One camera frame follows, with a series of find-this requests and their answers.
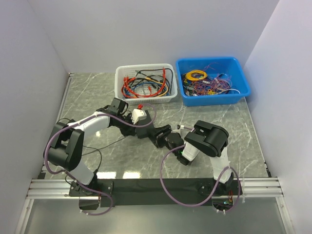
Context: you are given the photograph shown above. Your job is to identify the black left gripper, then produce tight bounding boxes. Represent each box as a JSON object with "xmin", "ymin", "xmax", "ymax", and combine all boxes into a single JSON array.
[{"xmin": 115, "ymin": 113, "xmax": 139, "ymax": 137}]

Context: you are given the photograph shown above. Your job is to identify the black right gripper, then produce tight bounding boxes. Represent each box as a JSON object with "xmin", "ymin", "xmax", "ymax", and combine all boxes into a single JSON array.
[{"xmin": 147, "ymin": 124, "xmax": 179, "ymax": 156}]

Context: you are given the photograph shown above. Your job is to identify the yellow ethernet cable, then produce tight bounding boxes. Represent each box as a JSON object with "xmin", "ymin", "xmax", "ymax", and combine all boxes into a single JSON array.
[{"xmin": 143, "ymin": 76, "xmax": 170, "ymax": 97}]

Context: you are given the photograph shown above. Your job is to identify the red ethernet cable top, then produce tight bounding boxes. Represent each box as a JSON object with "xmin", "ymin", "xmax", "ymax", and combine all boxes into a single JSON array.
[{"xmin": 121, "ymin": 67, "xmax": 170, "ymax": 98}]

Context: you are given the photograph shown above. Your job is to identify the black power cable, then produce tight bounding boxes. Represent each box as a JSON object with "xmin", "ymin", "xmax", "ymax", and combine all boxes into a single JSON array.
[{"xmin": 58, "ymin": 118, "xmax": 127, "ymax": 186}]

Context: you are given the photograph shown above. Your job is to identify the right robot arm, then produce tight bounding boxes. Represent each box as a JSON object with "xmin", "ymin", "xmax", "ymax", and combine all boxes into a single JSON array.
[{"xmin": 156, "ymin": 120, "xmax": 240, "ymax": 195}]

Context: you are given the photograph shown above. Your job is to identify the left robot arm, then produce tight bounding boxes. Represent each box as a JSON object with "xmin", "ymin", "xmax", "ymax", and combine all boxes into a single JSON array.
[{"xmin": 43, "ymin": 98, "xmax": 154, "ymax": 196}]

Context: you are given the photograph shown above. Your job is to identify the white plastic basket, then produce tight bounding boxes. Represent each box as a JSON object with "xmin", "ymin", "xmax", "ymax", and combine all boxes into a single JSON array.
[{"xmin": 115, "ymin": 63, "xmax": 177, "ymax": 105}]

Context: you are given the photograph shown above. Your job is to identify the blue plastic bin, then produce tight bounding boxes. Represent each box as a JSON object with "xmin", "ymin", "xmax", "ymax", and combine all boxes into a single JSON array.
[{"xmin": 176, "ymin": 57, "xmax": 251, "ymax": 107}]

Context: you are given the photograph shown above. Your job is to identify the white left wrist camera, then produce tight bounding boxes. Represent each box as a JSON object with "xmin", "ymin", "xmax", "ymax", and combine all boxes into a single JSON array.
[{"xmin": 131, "ymin": 109, "xmax": 147, "ymax": 125}]

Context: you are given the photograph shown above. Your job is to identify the blue cable in basket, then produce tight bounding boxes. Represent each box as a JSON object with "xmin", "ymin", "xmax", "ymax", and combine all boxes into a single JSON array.
[{"xmin": 124, "ymin": 82, "xmax": 171, "ymax": 98}]

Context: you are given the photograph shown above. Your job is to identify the colourful wire bundle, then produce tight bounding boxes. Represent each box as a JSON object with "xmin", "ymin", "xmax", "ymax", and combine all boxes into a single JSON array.
[{"xmin": 182, "ymin": 62, "xmax": 241, "ymax": 97}]

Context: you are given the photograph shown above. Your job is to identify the black cables in basket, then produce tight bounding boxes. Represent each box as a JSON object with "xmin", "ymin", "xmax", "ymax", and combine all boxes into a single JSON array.
[{"xmin": 121, "ymin": 70, "xmax": 175, "ymax": 98}]

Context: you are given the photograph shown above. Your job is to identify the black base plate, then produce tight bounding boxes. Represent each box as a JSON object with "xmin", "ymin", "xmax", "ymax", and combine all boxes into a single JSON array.
[{"xmin": 69, "ymin": 178, "xmax": 242, "ymax": 207}]

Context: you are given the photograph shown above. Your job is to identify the aluminium rail frame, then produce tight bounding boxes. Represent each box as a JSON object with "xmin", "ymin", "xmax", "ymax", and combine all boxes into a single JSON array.
[{"xmin": 14, "ymin": 72, "xmax": 295, "ymax": 234}]

